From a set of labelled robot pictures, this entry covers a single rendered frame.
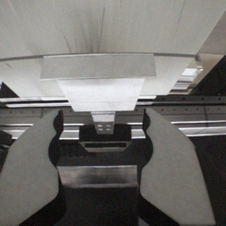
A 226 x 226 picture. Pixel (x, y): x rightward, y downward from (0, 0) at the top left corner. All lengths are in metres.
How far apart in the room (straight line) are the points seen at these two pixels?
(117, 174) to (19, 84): 0.14
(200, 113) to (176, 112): 0.07
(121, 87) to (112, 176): 0.10
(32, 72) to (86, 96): 0.07
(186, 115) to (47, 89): 0.39
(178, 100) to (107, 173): 0.36
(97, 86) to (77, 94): 0.03
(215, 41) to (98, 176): 0.30
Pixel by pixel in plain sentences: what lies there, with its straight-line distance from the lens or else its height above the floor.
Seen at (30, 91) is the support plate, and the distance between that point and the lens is 0.21.
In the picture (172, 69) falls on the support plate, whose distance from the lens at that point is 0.17.
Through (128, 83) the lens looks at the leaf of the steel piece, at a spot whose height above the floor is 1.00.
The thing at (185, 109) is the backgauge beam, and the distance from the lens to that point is 0.52.
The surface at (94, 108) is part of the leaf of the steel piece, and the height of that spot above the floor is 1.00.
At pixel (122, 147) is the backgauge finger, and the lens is 0.41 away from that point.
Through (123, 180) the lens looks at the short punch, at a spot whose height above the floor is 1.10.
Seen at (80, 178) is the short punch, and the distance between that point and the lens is 0.21.
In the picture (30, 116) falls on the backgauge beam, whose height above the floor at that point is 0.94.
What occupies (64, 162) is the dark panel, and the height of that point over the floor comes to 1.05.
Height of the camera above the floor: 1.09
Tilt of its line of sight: 18 degrees down
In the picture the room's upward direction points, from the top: 179 degrees clockwise
